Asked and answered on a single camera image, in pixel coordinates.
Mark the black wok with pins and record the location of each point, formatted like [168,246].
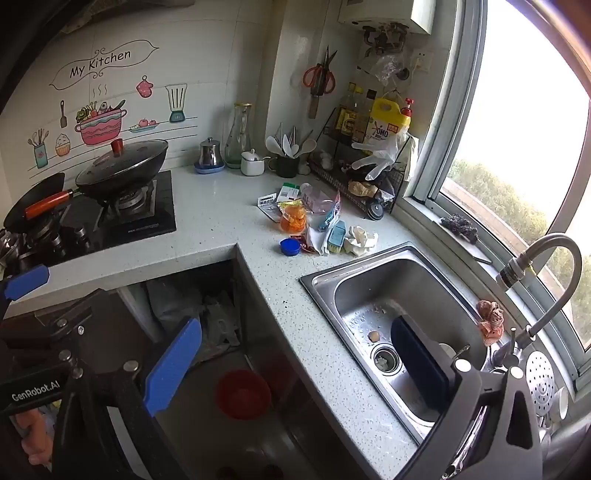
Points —
[147,168]

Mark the clear plastic bottle white cap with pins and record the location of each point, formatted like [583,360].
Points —
[318,198]

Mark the frosted cabinet door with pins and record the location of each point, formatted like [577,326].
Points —
[265,332]

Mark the white cup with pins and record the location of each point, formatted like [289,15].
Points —
[560,404]

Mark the small steel pot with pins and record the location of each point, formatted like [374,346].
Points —
[210,153]

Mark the clear hanging plastic bag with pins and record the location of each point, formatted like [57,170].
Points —
[388,67]

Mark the window frame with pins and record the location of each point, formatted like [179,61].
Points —
[455,138]

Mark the steel faucet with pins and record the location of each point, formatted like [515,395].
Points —
[561,249]

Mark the black round disc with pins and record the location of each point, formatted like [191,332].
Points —
[376,211]

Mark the black range hood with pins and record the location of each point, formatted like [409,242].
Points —
[27,27]

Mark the white barcode packet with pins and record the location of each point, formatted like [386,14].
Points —
[268,205]

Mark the white spoon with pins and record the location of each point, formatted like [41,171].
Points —
[289,145]

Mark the red sachet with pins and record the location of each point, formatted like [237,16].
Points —
[305,244]

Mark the white water heater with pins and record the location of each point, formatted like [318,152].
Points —
[383,11]

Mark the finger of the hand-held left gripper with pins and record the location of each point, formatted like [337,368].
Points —
[46,337]
[27,282]

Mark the kitchen wall sticker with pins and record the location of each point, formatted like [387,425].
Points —
[101,124]

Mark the white rubber glove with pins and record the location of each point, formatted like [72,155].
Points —
[383,154]

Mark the dark sauce bottle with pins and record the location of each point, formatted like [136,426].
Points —
[369,110]
[344,117]
[358,120]

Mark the yellow detergent jug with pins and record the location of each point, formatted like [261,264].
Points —
[385,122]

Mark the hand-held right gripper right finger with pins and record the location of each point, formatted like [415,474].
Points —
[418,364]

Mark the red capped bottle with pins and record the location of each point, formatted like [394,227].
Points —
[407,106]

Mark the ginger root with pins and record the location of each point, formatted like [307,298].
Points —
[362,188]

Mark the perforated steel skimmer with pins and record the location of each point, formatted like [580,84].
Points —
[539,381]

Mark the sink drain strainer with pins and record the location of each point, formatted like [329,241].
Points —
[384,357]

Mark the wall socket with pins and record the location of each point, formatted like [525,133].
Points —
[422,60]

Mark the blue saucer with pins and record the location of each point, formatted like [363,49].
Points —
[208,168]

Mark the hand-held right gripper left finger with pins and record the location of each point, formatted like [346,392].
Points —
[173,364]

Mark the light blue scrubbing brush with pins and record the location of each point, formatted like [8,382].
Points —
[337,237]

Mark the dried shallots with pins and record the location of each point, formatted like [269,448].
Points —
[351,166]

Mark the glass wok lid red knob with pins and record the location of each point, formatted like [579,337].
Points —
[122,159]

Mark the person's left hand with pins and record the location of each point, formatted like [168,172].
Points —
[34,436]

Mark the black gas stove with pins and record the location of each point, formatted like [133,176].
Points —
[138,217]

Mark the blue bottle cap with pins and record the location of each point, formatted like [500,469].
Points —
[289,247]

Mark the white spatula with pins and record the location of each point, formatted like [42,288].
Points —
[308,146]

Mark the white sugar bowl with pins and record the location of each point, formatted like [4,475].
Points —
[252,165]

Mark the steel sink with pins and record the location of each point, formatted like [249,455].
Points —
[369,286]

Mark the glass carafe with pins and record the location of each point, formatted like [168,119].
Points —
[238,138]

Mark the white rice paddle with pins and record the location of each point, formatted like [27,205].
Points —
[273,145]

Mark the white woven sack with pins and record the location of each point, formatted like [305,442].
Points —
[194,314]

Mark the white paper towel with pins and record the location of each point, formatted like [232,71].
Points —
[361,241]

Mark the black steel wool scrubber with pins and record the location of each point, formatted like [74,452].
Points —
[459,228]

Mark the brown food scrap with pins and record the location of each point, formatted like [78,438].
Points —
[373,336]

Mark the brown rag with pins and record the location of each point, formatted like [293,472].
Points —
[490,321]

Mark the orange plastic wrapper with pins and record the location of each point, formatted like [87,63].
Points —
[293,219]

